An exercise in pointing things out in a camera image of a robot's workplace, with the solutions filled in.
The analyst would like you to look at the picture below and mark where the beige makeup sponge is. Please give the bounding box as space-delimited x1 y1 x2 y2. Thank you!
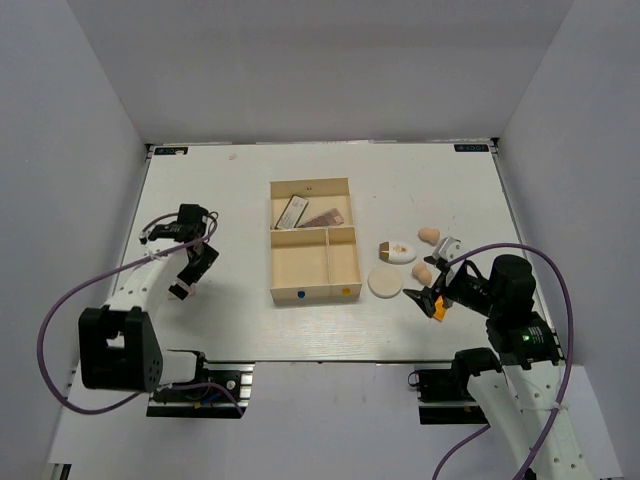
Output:
418 227 441 246
412 263 433 287

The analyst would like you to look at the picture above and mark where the orange sunscreen tube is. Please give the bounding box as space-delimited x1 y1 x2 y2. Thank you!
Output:
432 296 447 322

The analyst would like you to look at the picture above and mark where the round cream powder puff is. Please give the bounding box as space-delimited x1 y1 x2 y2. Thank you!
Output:
367 265 403 299

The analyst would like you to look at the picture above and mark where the gold rectangular makeup case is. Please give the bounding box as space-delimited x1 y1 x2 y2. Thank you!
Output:
274 195 309 230

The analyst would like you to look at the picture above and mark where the brown eyeshadow palette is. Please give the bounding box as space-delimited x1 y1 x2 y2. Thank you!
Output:
297 208 344 228

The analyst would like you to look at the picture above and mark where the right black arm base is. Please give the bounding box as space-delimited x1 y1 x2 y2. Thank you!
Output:
407 348 501 425

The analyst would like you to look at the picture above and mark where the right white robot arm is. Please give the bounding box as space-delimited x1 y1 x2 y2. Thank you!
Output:
405 237 594 479

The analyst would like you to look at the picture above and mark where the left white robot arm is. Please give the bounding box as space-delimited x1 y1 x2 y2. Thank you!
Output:
78 204 219 399

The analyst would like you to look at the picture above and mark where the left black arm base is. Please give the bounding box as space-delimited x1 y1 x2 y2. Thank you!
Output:
146 356 255 419

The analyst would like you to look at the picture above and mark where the left table logo sticker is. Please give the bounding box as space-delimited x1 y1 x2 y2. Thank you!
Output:
153 146 189 156

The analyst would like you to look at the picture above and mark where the table logo sticker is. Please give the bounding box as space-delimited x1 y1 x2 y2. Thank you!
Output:
153 146 189 156
453 143 490 153

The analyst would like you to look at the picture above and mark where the right table logo sticker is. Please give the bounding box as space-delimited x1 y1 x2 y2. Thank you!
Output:
453 143 490 153

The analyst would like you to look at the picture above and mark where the cream wooden organizer box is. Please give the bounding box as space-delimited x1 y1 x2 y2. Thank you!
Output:
269 178 362 304

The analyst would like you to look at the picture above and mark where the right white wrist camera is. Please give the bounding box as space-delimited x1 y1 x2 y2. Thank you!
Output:
432 236 463 262

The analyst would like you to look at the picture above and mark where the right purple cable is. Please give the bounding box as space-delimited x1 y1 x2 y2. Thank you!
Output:
430 243 574 480

